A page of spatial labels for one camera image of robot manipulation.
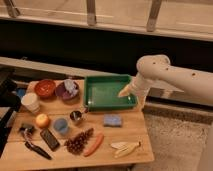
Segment purple bowl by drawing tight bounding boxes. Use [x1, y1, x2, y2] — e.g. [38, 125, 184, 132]
[55, 83, 79, 101]

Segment yellow apple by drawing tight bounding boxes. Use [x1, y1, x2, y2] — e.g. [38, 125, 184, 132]
[35, 114, 50, 128]

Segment blue plastic cup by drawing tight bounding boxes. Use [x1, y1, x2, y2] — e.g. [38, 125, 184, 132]
[53, 118, 69, 135]

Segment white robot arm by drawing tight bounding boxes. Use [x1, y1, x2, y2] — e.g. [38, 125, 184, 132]
[118, 54, 213, 104]

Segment black rectangular remote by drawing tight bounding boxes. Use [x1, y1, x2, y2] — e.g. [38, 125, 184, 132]
[40, 129, 60, 151]

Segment blue object behind cup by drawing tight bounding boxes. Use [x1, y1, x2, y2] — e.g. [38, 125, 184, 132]
[16, 88, 26, 98]

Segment peeled banana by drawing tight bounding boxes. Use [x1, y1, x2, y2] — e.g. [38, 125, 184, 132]
[110, 141, 141, 158]

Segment small metal cup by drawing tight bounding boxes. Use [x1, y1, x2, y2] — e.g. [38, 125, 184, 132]
[70, 110, 83, 125]

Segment black chair at left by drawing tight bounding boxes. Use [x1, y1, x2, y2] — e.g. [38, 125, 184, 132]
[0, 67, 21, 156]

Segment green plastic tray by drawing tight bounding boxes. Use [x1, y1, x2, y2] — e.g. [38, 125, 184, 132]
[83, 75, 137, 111]

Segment blue sponge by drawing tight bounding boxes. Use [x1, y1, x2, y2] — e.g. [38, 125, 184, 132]
[103, 115, 122, 127]

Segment red bowl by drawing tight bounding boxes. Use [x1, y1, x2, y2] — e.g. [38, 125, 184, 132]
[34, 79, 56, 98]

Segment bunch of red grapes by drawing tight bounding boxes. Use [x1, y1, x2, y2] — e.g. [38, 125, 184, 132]
[64, 128, 94, 155]

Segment white paper cup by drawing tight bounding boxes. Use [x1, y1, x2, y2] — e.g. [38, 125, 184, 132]
[21, 93, 40, 113]

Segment small black clip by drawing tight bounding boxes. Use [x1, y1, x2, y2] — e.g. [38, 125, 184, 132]
[19, 123, 35, 134]

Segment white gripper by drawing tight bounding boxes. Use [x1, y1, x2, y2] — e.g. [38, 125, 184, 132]
[118, 73, 155, 97]

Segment orange carrot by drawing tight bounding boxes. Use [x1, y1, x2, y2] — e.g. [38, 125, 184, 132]
[83, 133, 104, 157]

